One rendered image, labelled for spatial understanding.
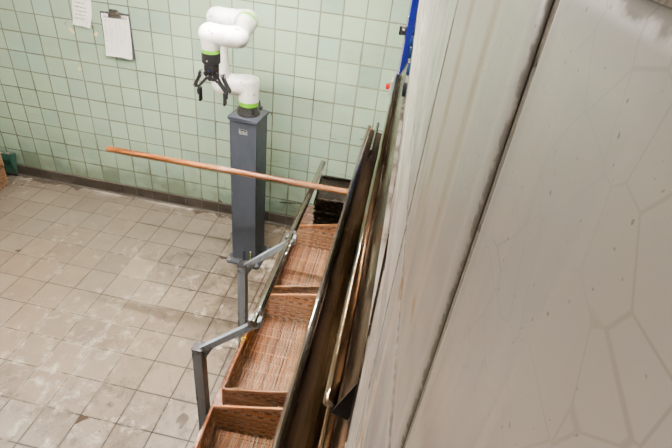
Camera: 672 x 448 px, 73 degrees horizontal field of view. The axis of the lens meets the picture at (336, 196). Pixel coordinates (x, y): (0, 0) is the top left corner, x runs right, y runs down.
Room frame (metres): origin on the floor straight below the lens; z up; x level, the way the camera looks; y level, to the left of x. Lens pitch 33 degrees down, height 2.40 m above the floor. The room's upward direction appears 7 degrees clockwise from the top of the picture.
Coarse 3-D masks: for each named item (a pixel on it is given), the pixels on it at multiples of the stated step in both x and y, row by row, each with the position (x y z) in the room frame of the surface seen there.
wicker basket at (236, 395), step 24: (264, 312) 1.63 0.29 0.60; (288, 312) 1.61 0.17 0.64; (264, 336) 1.49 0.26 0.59; (288, 336) 1.51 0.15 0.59; (240, 360) 1.29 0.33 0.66; (264, 360) 1.36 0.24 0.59; (288, 360) 1.37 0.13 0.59; (240, 384) 1.22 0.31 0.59; (264, 384) 1.23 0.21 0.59; (288, 384) 1.25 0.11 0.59
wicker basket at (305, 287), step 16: (304, 224) 2.23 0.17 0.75; (320, 224) 2.21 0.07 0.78; (336, 224) 2.19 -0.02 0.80; (304, 240) 2.21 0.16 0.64; (320, 240) 2.20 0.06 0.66; (288, 256) 2.10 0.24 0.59; (304, 256) 2.12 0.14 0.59; (320, 256) 2.14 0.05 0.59; (304, 272) 1.98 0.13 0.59; (320, 272) 2.00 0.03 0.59; (288, 288) 1.67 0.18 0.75; (304, 288) 1.66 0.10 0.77
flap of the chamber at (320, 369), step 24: (360, 168) 1.79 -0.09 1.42; (360, 192) 1.60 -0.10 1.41; (360, 216) 1.43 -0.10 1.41; (336, 264) 1.13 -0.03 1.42; (336, 288) 1.02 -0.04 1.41; (336, 312) 0.93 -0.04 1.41; (336, 336) 0.85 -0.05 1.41; (312, 360) 0.75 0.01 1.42; (312, 384) 0.69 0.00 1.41; (312, 408) 0.63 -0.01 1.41; (288, 432) 0.56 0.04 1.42; (312, 432) 0.57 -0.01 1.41
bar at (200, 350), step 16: (304, 208) 1.78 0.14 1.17; (288, 240) 1.52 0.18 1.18; (256, 256) 1.59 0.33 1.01; (240, 272) 1.57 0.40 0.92; (272, 272) 1.32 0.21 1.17; (240, 288) 1.57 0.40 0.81; (272, 288) 1.24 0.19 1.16; (240, 304) 1.57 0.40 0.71; (240, 320) 1.57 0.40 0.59; (256, 320) 1.07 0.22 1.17; (224, 336) 1.09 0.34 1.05; (240, 336) 1.57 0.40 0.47; (192, 352) 1.09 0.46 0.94; (208, 352) 1.10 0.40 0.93; (208, 384) 1.12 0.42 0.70; (208, 400) 1.11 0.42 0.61
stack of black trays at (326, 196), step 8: (328, 176) 2.56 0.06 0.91; (328, 184) 2.48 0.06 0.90; (336, 184) 2.49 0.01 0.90; (344, 184) 2.50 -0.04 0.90; (320, 192) 2.37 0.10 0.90; (328, 192) 2.38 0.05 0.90; (320, 200) 2.27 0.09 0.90; (328, 200) 2.27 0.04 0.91; (336, 200) 2.30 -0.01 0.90; (344, 200) 2.31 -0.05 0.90; (320, 208) 2.28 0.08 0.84; (328, 208) 2.29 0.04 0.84; (336, 208) 2.27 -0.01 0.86; (320, 216) 2.29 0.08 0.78; (328, 216) 2.28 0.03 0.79; (336, 216) 2.28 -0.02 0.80; (312, 224) 2.30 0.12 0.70; (328, 240) 2.29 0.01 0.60
